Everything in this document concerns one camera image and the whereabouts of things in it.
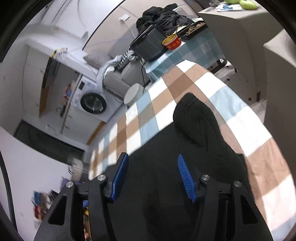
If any black knit sweater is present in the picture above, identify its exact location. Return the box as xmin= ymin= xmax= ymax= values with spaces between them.
xmin=109 ymin=93 xmax=250 ymax=240

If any black clothes pile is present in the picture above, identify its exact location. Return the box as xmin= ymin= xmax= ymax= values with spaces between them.
xmin=136 ymin=3 xmax=194 ymax=35

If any woven laundry basket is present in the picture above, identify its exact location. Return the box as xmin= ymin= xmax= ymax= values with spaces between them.
xmin=68 ymin=158 xmax=89 ymax=182

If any checkered plaid tablecloth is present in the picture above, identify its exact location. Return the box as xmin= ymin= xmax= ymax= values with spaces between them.
xmin=89 ymin=60 xmax=295 ymax=240

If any white front-load washing machine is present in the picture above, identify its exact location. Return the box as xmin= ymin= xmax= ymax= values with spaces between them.
xmin=71 ymin=75 xmax=123 ymax=123

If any grey sofa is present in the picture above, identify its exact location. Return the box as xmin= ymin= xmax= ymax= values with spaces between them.
xmin=83 ymin=50 xmax=150 ymax=98

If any striped cloth on sofa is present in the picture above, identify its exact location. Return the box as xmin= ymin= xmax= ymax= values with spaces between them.
xmin=115 ymin=50 xmax=136 ymax=71

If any black food tray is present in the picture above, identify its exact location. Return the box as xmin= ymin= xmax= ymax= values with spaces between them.
xmin=177 ymin=21 xmax=208 ymax=40

